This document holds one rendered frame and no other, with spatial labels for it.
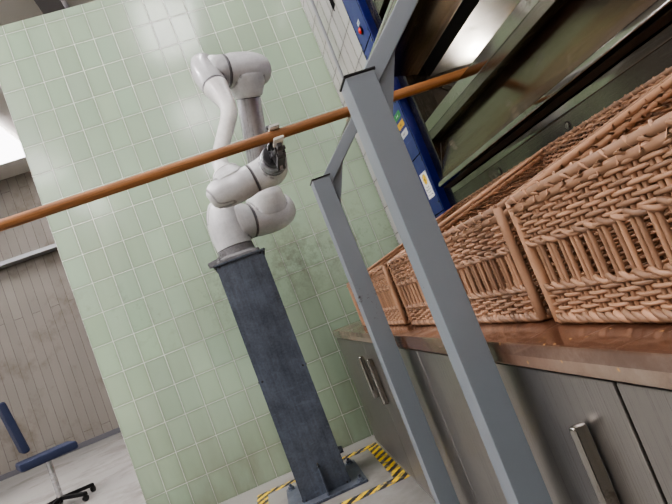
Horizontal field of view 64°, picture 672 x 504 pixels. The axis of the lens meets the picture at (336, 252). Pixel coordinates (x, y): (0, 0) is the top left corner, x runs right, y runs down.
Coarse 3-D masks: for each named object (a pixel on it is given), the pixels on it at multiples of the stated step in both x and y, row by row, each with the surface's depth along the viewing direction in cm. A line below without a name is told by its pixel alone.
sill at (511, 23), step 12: (528, 0) 120; (516, 12) 126; (528, 12) 122; (504, 24) 131; (516, 24) 127; (492, 36) 138; (504, 36) 133; (492, 48) 140; (480, 60) 147; (468, 72) 155; (456, 84) 164; (468, 84) 158; (456, 96) 167; (444, 108) 177; (432, 120) 189
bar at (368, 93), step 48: (384, 48) 69; (384, 96) 67; (384, 144) 66; (336, 192) 116; (384, 192) 68; (336, 240) 113; (432, 240) 65; (432, 288) 64; (384, 336) 111; (480, 336) 64; (480, 384) 64; (480, 432) 66; (432, 480) 108; (528, 480) 63
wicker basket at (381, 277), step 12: (480, 192) 167; (456, 204) 187; (444, 216) 188; (396, 252) 184; (384, 264) 127; (372, 276) 140; (384, 276) 129; (348, 288) 180; (384, 288) 133; (396, 288) 127; (384, 300) 138; (396, 300) 126; (360, 312) 177; (384, 312) 142; (396, 312) 130; (396, 324) 134
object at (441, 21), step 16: (432, 0) 151; (448, 0) 152; (416, 16) 158; (432, 16) 159; (448, 16) 161; (416, 32) 167; (432, 32) 169; (400, 48) 176; (416, 48) 178; (432, 48) 179; (400, 64) 187; (416, 64) 190
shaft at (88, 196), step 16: (432, 80) 161; (448, 80) 162; (400, 96) 159; (336, 112) 155; (288, 128) 152; (304, 128) 153; (240, 144) 150; (256, 144) 151; (192, 160) 147; (208, 160) 148; (144, 176) 145; (160, 176) 146; (96, 192) 142; (112, 192) 144; (48, 208) 140; (64, 208) 141; (0, 224) 138; (16, 224) 139
